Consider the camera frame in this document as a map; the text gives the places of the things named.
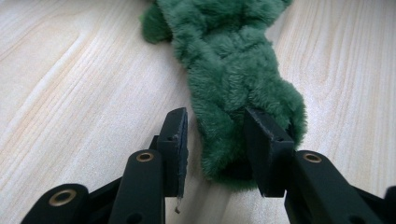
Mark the green plush toy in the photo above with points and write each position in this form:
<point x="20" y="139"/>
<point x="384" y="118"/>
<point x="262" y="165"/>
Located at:
<point x="232" y="90"/>

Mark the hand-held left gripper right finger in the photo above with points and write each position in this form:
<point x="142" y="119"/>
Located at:
<point x="267" y="155"/>

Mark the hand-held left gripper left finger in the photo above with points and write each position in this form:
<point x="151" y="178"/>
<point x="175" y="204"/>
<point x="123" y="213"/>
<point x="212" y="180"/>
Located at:
<point x="172" y="155"/>

